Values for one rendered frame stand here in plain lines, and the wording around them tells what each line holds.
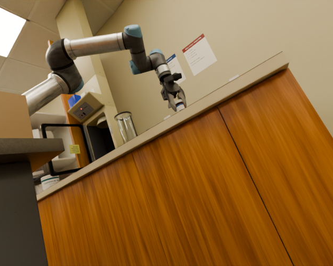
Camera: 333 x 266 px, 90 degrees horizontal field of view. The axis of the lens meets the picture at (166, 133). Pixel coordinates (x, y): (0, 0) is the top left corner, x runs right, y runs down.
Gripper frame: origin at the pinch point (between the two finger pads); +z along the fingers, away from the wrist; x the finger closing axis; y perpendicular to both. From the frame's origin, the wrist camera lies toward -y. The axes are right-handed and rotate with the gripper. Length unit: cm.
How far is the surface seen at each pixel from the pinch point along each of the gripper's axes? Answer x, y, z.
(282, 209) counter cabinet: -3, -25, 49
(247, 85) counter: -5.6, -32.5, 10.8
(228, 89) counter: -2.2, -28.4, 9.3
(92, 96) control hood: 35, 54, -46
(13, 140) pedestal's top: 58, -21, 8
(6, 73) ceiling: 122, 160, -163
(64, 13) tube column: 37, 72, -154
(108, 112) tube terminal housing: 27, 59, -33
